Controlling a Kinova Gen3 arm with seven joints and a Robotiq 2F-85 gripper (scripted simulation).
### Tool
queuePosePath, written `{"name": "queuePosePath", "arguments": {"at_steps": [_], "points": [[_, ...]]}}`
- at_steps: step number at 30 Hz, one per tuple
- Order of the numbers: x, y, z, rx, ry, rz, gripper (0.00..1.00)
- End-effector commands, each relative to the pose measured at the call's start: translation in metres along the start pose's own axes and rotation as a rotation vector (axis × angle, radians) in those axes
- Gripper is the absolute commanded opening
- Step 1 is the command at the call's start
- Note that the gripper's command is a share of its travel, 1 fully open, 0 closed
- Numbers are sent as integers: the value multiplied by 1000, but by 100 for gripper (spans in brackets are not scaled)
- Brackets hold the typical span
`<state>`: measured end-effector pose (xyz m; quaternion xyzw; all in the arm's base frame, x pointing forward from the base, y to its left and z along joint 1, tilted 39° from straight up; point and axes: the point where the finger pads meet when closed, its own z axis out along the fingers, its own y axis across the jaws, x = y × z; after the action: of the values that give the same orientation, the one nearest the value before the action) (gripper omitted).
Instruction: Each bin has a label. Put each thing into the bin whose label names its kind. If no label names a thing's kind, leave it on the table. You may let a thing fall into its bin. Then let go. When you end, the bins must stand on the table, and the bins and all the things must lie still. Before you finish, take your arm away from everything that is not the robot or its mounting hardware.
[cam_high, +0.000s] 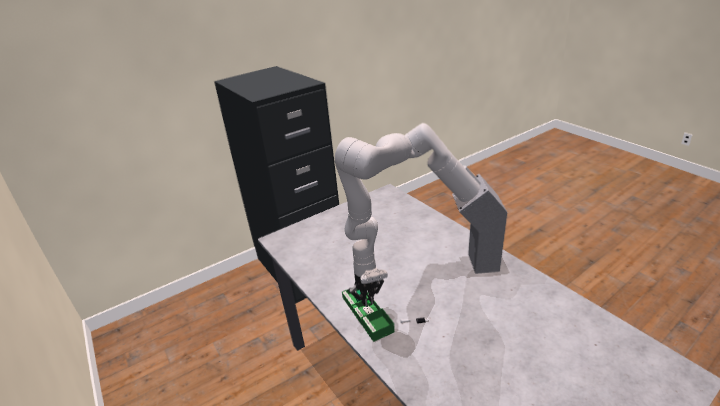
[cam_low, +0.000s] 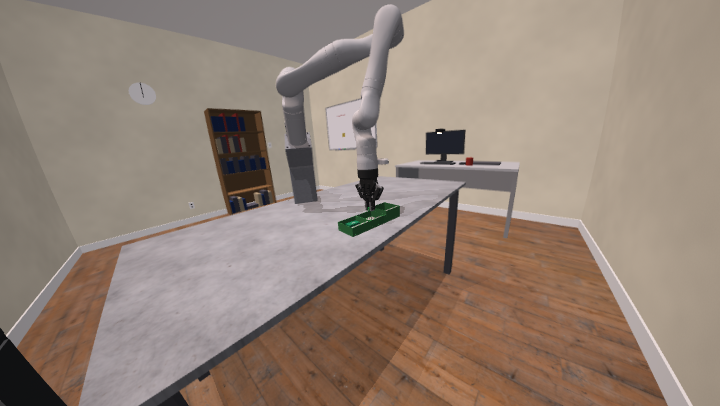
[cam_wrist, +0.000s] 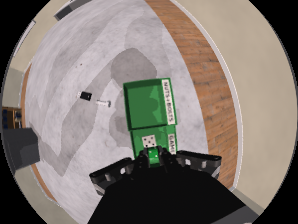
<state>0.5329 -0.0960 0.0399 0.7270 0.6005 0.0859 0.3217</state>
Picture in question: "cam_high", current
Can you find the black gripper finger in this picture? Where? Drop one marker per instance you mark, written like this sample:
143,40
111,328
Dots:
374,291
362,295

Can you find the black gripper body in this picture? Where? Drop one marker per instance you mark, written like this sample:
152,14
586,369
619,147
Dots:
360,286

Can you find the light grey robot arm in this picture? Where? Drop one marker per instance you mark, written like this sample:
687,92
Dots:
356,160

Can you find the green rack of bins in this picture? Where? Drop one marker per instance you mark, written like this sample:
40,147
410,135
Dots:
378,318

